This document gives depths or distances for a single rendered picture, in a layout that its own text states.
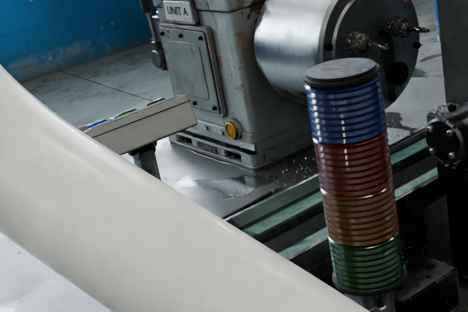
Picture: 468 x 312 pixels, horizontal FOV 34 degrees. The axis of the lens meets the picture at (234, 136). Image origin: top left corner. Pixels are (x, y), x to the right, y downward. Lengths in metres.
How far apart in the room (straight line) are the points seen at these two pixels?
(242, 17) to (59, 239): 1.15
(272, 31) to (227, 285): 1.12
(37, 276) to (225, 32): 0.56
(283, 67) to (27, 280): 0.57
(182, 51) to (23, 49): 5.05
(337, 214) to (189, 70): 1.00
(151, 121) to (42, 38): 5.56
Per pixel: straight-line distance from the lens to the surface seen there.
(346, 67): 0.61
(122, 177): 0.33
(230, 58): 1.48
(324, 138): 0.60
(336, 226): 0.64
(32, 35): 6.62
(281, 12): 1.38
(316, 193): 1.11
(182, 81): 1.63
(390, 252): 0.65
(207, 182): 1.53
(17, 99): 0.38
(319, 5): 1.32
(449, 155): 0.98
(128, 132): 1.09
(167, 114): 1.12
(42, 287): 1.30
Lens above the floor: 1.38
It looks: 19 degrees down
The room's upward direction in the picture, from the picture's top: 11 degrees counter-clockwise
